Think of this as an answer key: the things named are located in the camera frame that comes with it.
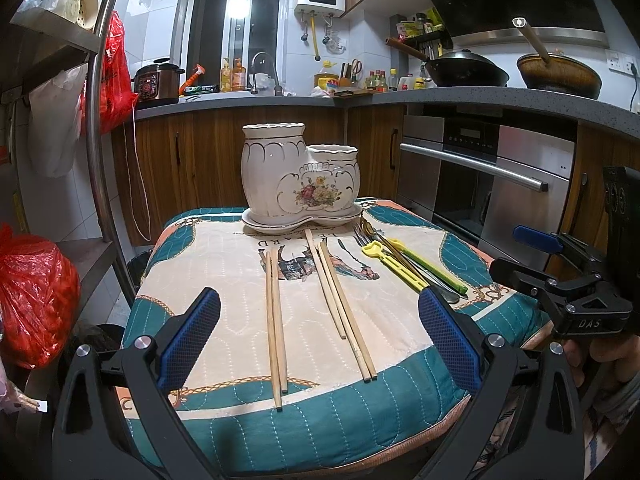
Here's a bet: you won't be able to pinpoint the yellow plastic spoon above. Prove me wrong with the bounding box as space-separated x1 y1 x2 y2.
361 242 428 292

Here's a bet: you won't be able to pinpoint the green yellow plastic utensil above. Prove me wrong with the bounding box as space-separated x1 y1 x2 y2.
388 238 468 296

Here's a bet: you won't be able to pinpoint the wooden chopstick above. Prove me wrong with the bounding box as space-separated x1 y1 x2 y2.
265 250 282 412
317 240 378 382
270 247 288 393
305 228 346 339

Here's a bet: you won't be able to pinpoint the silver metal fork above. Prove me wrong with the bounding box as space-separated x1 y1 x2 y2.
354 222 461 304

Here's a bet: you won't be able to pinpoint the gold metal fork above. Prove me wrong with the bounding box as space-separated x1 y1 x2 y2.
359 217 435 285

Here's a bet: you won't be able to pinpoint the kitchen faucet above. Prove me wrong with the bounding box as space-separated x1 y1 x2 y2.
250 51 284 96

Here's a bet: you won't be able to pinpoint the person's right hand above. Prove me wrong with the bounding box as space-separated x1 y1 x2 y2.
563 335 639 389

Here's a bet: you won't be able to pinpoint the stainless built-in oven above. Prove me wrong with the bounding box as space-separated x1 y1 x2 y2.
397 105 577 270

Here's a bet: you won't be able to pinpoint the red plastic bag low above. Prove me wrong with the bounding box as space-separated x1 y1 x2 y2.
1 223 80 370

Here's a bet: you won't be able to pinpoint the black wok with lid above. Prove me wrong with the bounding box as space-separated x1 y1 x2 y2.
385 37 510 88

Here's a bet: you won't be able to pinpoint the metal shelf rack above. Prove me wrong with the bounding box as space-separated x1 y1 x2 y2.
0 0 139 411

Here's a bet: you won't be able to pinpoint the printed quilted table mat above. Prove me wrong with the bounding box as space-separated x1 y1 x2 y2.
115 198 554 476

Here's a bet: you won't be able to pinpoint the knife block with scissors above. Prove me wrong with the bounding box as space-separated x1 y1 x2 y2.
338 58 362 88

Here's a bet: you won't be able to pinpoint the white floral ceramic utensil holder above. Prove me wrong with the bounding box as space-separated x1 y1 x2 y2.
241 122 362 234

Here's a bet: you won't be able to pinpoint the wooden lower cabinets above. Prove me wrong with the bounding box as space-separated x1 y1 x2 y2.
112 104 406 246

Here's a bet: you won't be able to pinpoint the white plastic bag hanging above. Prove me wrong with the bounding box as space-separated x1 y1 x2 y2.
27 64 88 178

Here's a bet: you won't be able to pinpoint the red plastic bag hanging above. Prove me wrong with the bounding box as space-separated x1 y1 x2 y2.
100 11 138 134

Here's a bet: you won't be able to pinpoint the orange bottle near sink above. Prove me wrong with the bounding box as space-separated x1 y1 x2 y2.
231 58 246 91

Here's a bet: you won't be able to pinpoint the electric pressure cooker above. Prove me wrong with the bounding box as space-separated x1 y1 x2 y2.
132 58 184 110

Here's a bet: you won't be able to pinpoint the window with dark panes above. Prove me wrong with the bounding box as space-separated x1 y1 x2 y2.
170 0 293 88

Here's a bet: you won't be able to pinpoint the brown wok wooden handle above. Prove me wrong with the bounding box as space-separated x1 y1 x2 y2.
512 16 602 100

